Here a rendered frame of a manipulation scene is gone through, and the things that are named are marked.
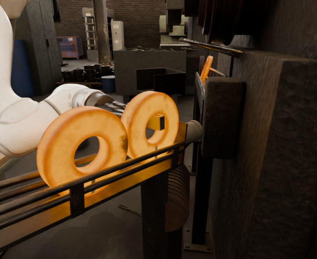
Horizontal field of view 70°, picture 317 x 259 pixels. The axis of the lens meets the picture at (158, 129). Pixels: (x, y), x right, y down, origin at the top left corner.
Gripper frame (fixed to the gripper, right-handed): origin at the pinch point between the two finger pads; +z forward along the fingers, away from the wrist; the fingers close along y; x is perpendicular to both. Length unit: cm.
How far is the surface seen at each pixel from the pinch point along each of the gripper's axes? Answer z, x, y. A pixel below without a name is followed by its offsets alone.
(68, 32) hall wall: -1057, 94, -535
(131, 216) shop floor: -47, -72, -29
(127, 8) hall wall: -816, 180, -698
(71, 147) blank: 1.9, 0.9, 19.1
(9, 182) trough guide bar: -2.6, -3.1, 27.1
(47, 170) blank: 1.7, -1.4, 23.1
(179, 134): 2.1, -5.3, -7.7
